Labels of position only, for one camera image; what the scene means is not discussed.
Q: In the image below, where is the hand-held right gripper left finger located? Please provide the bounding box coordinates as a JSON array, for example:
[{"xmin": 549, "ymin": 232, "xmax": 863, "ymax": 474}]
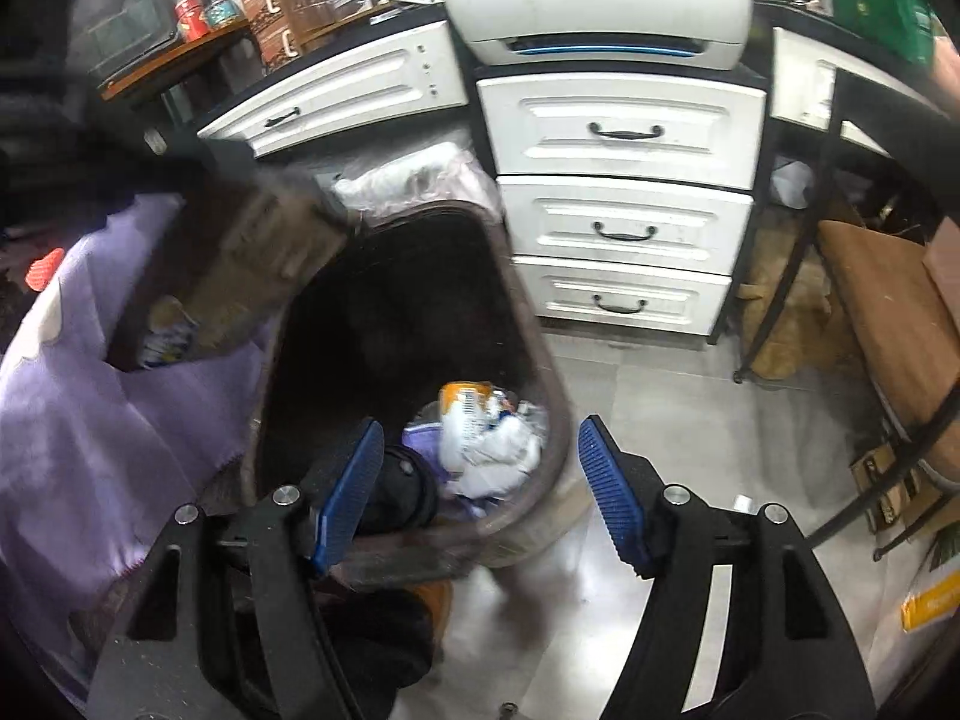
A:
[{"xmin": 86, "ymin": 420, "xmax": 385, "ymax": 720}]

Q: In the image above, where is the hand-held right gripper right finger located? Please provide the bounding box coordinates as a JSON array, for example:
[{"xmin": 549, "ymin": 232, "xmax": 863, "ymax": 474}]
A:
[{"xmin": 577, "ymin": 415, "xmax": 878, "ymax": 720}]

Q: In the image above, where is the purple tissue packet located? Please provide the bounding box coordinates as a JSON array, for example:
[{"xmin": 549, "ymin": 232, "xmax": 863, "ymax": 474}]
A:
[{"xmin": 401, "ymin": 424, "xmax": 452, "ymax": 475}]

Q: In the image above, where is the white tissue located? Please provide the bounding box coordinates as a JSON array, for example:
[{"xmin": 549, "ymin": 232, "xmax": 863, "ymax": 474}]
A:
[{"xmin": 442, "ymin": 416, "xmax": 542, "ymax": 501}]

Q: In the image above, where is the white orange drink bottle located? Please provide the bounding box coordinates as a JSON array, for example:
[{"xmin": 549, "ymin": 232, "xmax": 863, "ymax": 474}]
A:
[{"xmin": 439, "ymin": 382, "xmax": 520, "ymax": 437}]

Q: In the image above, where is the brown trash bin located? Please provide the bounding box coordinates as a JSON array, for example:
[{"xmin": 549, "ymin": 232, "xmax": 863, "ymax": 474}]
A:
[{"xmin": 244, "ymin": 201, "xmax": 595, "ymax": 572}]

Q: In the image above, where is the yellow snack packet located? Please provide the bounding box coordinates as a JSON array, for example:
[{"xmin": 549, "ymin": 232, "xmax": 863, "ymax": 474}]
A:
[{"xmin": 112, "ymin": 171, "xmax": 362, "ymax": 374}]

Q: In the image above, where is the red foam fruit net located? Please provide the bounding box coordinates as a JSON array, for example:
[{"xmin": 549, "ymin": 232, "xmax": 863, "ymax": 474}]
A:
[{"xmin": 25, "ymin": 247, "xmax": 66, "ymax": 291}]

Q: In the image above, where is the glass fish tank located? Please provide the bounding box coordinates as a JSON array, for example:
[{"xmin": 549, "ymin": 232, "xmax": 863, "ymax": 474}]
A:
[{"xmin": 75, "ymin": 0, "xmax": 182, "ymax": 85}]

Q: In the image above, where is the wooden sideboard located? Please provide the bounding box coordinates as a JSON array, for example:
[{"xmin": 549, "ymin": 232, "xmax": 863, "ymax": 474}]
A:
[{"xmin": 101, "ymin": 19, "xmax": 254, "ymax": 104}]

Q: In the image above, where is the red tin can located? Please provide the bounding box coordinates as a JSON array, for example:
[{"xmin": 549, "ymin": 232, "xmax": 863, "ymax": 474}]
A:
[{"xmin": 176, "ymin": 0, "xmax": 211, "ymax": 44}]

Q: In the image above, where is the white cabinet drawer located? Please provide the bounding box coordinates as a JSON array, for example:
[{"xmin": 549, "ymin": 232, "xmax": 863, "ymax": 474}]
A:
[
  {"xmin": 476, "ymin": 75, "xmax": 767, "ymax": 192},
  {"xmin": 497, "ymin": 176, "xmax": 755, "ymax": 276},
  {"xmin": 514, "ymin": 255, "xmax": 734, "ymax": 336}
]

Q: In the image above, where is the brown coffee box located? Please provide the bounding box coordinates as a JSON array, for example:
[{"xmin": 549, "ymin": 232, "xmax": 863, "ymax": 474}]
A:
[
  {"xmin": 255, "ymin": 22, "xmax": 302, "ymax": 62},
  {"xmin": 244, "ymin": 0, "xmax": 301, "ymax": 35}
]

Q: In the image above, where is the purple printed tablecloth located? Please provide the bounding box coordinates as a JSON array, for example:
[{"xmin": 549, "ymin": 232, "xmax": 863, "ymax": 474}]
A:
[{"xmin": 0, "ymin": 193, "xmax": 280, "ymax": 691}]

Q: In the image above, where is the small cardboard box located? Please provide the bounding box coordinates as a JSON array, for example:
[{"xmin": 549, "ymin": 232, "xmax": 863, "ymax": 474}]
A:
[{"xmin": 850, "ymin": 441, "xmax": 932, "ymax": 535}]

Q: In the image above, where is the long white desk drawer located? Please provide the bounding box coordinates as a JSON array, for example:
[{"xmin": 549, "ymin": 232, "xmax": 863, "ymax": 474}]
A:
[{"xmin": 197, "ymin": 19, "xmax": 471, "ymax": 160}]

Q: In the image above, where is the white plastic bag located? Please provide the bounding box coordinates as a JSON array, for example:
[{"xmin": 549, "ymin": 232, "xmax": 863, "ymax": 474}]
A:
[{"xmin": 334, "ymin": 144, "xmax": 497, "ymax": 224}]

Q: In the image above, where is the brown cushioned chair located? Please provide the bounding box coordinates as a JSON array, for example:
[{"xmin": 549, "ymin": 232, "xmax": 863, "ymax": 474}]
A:
[{"xmin": 733, "ymin": 67, "xmax": 960, "ymax": 565}]

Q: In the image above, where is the short white desk drawer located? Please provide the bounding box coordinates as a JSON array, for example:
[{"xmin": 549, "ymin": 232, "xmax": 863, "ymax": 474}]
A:
[{"xmin": 771, "ymin": 26, "xmax": 895, "ymax": 149}]

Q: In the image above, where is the white printer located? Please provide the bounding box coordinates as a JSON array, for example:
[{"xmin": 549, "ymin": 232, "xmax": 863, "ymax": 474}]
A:
[{"xmin": 439, "ymin": 0, "xmax": 755, "ymax": 74}]

